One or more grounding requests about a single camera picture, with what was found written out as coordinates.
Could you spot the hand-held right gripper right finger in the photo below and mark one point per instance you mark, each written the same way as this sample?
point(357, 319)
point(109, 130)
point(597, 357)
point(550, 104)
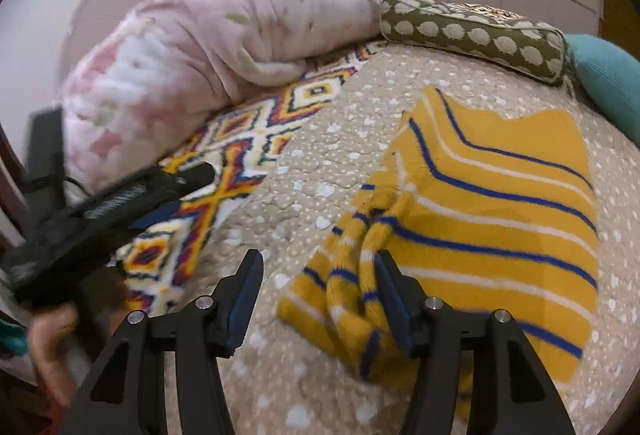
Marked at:
point(395, 310)

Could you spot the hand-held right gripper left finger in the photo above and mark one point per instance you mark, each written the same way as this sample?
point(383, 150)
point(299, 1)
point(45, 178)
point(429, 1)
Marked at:
point(245, 305)

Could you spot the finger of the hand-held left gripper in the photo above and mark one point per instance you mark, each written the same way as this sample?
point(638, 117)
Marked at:
point(192, 176)

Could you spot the yellow striped knit sweater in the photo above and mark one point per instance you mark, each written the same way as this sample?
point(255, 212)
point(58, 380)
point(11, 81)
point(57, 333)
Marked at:
point(490, 235)

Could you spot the person's left hand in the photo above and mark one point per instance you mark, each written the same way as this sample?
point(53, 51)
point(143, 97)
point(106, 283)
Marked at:
point(52, 345)

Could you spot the colourful diamond pattern blanket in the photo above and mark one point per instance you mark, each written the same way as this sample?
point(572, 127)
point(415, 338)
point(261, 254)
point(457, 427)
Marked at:
point(220, 195)

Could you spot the beige dotted quilt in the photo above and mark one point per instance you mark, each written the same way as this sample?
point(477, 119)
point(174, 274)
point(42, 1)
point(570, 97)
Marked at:
point(310, 165)

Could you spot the pink floral duvet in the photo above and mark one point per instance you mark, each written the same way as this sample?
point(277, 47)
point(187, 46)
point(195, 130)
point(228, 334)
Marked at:
point(200, 40)

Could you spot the olive polka dot pillow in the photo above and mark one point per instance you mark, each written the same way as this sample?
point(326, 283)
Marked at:
point(475, 35)

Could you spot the teal pillow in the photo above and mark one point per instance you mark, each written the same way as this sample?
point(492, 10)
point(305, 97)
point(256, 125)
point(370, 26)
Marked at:
point(610, 75)

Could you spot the wooden door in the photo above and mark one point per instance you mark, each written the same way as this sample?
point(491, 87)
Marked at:
point(617, 0)

